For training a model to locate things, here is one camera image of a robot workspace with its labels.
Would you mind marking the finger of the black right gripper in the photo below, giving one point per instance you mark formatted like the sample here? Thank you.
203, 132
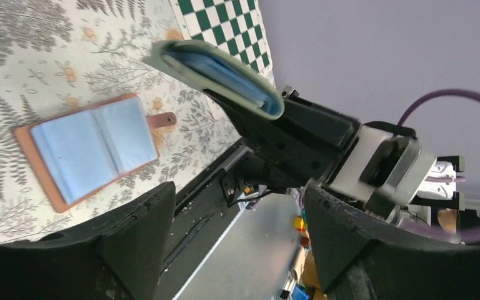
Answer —
307, 142

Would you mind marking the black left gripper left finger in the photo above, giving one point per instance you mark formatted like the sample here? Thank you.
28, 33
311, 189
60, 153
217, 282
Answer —
117, 255

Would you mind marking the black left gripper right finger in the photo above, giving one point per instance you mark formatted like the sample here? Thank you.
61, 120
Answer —
360, 257

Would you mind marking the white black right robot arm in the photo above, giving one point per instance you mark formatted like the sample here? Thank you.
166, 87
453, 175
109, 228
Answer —
441, 181

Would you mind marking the green white chessboard mat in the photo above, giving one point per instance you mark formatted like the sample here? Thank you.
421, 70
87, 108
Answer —
234, 26

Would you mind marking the floral tablecloth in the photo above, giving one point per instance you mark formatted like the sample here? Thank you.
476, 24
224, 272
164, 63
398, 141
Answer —
58, 56

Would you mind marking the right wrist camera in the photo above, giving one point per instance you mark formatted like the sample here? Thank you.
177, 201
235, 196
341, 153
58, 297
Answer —
382, 171

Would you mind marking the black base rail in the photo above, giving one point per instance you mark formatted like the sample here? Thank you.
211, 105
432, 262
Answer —
202, 215

